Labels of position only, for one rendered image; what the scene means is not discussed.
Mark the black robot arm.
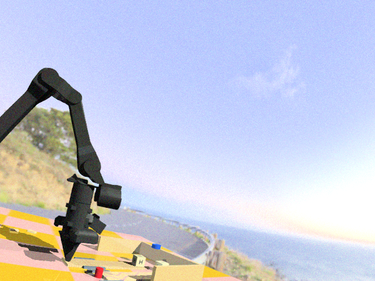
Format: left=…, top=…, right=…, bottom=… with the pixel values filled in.
left=0, top=67, right=122, bottom=234

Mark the red cylinder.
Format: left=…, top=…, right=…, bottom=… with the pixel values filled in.
left=94, top=267, right=104, bottom=279

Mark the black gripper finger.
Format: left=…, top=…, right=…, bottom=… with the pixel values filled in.
left=63, top=235, right=81, bottom=262
left=59, top=230, right=69, bottom=252

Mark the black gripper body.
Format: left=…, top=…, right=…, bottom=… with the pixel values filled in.
left=54, top=200, right=99, bottom=244

